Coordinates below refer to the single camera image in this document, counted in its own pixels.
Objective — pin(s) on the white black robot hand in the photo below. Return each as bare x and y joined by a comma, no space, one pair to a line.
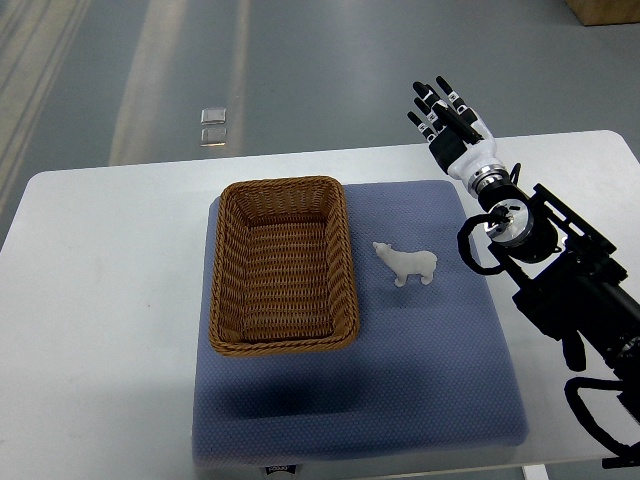
458,139

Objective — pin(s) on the metal floor plate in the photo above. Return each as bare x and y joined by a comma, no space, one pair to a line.
213,136
213,115

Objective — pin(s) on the brown cardboard box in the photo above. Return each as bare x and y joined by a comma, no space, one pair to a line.
605,12

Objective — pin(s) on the white bear figurine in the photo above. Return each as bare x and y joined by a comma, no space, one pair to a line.
405,264

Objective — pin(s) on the lower metal floor plate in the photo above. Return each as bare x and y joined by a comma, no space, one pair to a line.
213,136

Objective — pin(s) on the upper metal floor plate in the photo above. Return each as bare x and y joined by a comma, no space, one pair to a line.
213,115

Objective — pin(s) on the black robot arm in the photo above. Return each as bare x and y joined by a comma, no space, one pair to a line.
569,288

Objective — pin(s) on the blue quilted mat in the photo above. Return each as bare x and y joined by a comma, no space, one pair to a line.
430,367

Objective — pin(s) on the black label tag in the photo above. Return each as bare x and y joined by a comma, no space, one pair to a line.
284,469

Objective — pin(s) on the brown wicker basket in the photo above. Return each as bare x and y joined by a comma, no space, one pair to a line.
283,277

